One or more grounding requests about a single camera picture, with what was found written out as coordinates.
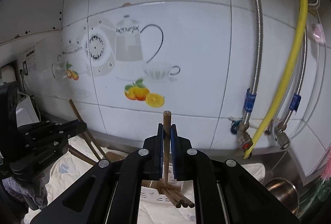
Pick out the wooden chopstick six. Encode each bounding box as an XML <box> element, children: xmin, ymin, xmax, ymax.
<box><xmin>163</xmin><ymin>110</ymin><xmax>172</xmax><ymax>187</ymax></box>

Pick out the wooden chopstick two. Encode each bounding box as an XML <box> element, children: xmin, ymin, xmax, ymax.
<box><xmin>68</xmin><ymin>145</ymin><xmax>96</xmax><ymax>166</ymax></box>

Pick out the wooden chopstick ten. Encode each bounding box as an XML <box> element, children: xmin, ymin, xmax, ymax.
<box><xmin>161</xmin><ymin>188</ymin><xmax>181</xmax><ymax>208</ymax></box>

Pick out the wooden chopstick one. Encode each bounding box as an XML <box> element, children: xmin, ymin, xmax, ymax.
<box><xmin>68</xmin><ymin>99</ymin><xmax>110</xmax><ymax>162</ymax></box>

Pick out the wooden chopstick eight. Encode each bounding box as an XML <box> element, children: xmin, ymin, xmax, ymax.
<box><xmin>171</xmin><ymin>189</ymin><xmax>195</xmax><ymax>208</ymax></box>

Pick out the wooden chopstick seven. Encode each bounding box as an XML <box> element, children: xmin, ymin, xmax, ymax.
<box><xmin>163</xmin><ymin>188</ymin><xmax>185</xmax><ymax>208</ymax></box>

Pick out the wooden chopstick nine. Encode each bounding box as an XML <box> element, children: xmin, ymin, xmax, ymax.
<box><xmin>169</xmin><ymin>189</ymin><xmax>190</xmax><ymax>208</ymax></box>

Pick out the beige plastic utensil holder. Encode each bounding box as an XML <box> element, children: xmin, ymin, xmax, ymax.
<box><xmin>105</xmin><ymin>151</ymin><xmax>186</xmax><ymax>205</ymax></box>

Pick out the quilted cream patterned mat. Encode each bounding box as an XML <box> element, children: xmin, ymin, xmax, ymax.
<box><xmin>32</xmin><ymin>136</ymin><xmax>270</xmax><ymax>223</ymax></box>

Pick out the steel angle valve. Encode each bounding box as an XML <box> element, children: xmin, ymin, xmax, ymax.
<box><xmin>269</xmin><ymin>121</ymin><xmax>291</xmax><ymax>150</ymax></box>

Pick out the thin white tube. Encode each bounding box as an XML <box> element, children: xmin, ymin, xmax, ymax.
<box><xmin>289</xmin><ymin>0</ymin><xmax>326</xmax><ymax>142</ymax></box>

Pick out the green glass jar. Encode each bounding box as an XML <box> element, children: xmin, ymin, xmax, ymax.
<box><xmin>297</xmin><ymin>179</ymin><xmax>330</xmax><ymax>219</ymax></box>

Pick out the pink bottle brush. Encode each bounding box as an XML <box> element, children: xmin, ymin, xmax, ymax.
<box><xmin>320</xmin><ymin>147</ymin><xmax>330</xmax><ymax>184</ymax></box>

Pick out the red handled water valve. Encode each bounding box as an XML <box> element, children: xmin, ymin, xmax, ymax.
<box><xmin>229</xmin><ymin>117</ymin><xmax>253</xmax><ymax>151</ymax></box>

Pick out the wall power socket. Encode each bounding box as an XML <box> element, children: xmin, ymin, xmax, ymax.
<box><xmin>20</xmin><ymin>60</ymin><xmax>28</xmax><ymax>76</ymax></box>

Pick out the left braided steel hose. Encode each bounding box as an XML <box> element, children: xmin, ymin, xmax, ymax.
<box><xmin>239</xmin><ymin>0</ymin><xmax>264</xmax><ymax>132</ymax></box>

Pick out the yellow corrugated gas hose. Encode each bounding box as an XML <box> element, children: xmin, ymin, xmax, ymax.
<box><xmin>243</xmin><ymin>0</ymin><xmax>309</xmax><ymax>160</ymax></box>

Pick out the steel saucepan black handle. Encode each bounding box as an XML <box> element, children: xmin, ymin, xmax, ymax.
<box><xmin>265</xmin><ymin>177</ymin><xmax>300</xmax><ymax>216</ymax></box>

